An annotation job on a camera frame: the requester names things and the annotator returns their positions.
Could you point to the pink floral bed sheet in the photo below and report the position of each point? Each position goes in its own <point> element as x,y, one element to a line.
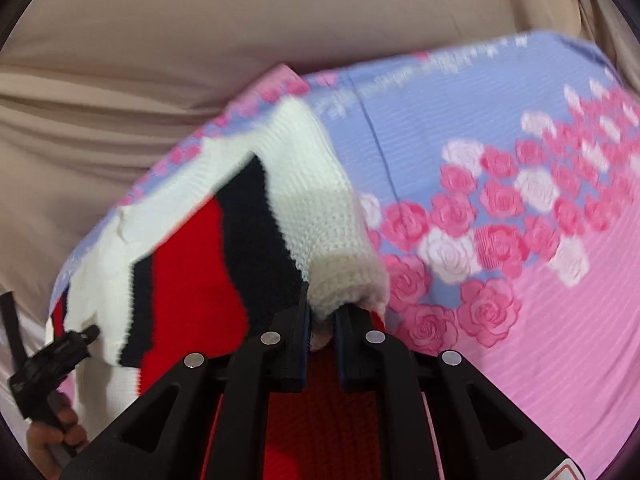
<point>511,170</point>

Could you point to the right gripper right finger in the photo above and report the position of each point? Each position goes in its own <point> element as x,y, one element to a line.
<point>439,417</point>

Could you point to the white red black knit sweater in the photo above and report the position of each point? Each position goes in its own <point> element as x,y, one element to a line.
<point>205,262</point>

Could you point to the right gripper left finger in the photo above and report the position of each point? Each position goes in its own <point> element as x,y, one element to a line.
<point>205,421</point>

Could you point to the beige fabric backdrop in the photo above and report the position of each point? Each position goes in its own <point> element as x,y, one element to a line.
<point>95,92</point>

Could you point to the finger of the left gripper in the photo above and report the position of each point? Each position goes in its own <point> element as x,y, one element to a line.
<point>87,336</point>

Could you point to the person's left hand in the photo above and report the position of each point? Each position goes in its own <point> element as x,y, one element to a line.
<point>40,437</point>

